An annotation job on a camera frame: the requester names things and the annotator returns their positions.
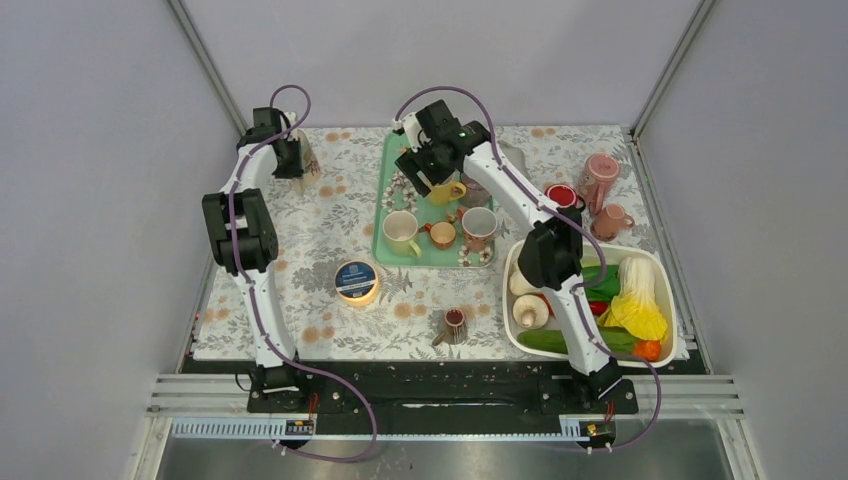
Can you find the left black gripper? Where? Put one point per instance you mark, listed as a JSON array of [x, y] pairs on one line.
[[293, 170]]

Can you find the yellow napa cabbage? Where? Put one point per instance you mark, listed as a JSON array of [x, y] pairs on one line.
[[635, 308]]

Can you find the yellow mug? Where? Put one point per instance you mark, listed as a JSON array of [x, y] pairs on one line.
[[449, 190]]

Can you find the white slotted cable duct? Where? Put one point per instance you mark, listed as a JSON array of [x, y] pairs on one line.
[[408, 424]]

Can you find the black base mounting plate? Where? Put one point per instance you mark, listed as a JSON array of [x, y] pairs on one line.
[[344, 386]]

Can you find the mauve mug black handle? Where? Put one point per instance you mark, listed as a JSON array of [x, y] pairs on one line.
[[476, 195]]

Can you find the blue-topped tape roll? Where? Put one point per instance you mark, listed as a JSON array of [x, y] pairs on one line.
[[356, 283]]

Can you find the red mug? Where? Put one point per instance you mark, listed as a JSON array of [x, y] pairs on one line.
[[565, 196]]

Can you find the cream floral tall mug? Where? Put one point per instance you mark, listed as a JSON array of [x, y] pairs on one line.
[[311, 166]]

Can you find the dark brown mug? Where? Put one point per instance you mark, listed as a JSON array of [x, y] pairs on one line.
[[453, 328]]

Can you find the tall pink patterned mug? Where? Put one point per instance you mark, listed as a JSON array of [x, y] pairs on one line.
[[598, 176]]

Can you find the green leafy vegetable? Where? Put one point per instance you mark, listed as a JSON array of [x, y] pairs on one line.
[[604, 290]]

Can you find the small pink mug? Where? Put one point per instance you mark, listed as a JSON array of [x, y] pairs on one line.
[[610, 222]]

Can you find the white mushroom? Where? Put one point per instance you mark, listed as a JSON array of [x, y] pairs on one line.
[[530, 311]]

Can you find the small orange mug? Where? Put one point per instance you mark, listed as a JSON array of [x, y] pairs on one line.
[[442, 235]]

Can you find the light green mug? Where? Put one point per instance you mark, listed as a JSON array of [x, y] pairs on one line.
[[400, 230]]

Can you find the green floral tray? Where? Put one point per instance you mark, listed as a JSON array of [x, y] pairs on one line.
[[395, 193]]

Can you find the bok choy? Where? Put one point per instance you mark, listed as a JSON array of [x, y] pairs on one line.
[[518, 284]]

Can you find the white rectangular basin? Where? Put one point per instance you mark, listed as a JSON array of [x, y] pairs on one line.
[[613, 254]]

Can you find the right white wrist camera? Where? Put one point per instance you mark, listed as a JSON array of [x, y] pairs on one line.
[[410, 126]]

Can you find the green cucumber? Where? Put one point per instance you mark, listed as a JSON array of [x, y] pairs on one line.
[[616, 339]]

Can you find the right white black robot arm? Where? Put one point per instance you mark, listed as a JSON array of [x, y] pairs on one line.
[[550, 259]]

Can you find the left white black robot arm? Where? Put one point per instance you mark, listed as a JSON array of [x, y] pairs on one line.
[[244, 242]]

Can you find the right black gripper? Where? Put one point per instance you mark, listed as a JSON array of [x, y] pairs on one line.
[[412, 163]]

